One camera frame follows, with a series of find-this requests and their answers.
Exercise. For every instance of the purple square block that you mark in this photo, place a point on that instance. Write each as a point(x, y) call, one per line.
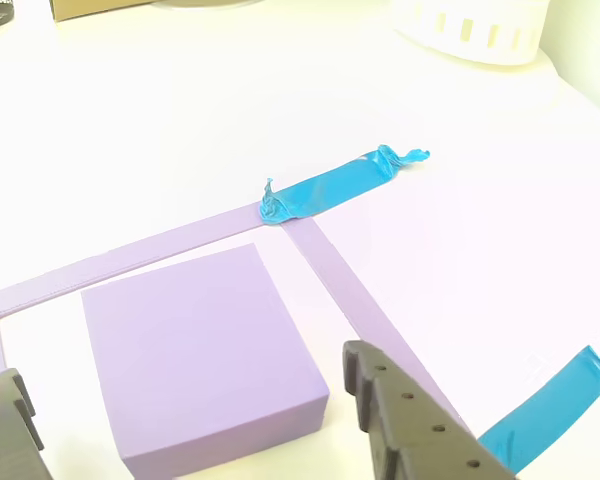
point(195, 350)

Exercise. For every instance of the twisted blue tape strip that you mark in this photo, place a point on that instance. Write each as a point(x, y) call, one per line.
point(335, 187)

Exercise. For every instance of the white filament spool stack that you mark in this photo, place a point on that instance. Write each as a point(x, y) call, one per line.
point(470, 35)

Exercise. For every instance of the polymaker cardboard box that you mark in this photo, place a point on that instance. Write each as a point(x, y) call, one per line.
point(100, 7)

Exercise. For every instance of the purple square frame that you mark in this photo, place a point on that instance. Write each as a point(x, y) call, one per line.
point(340, 280)

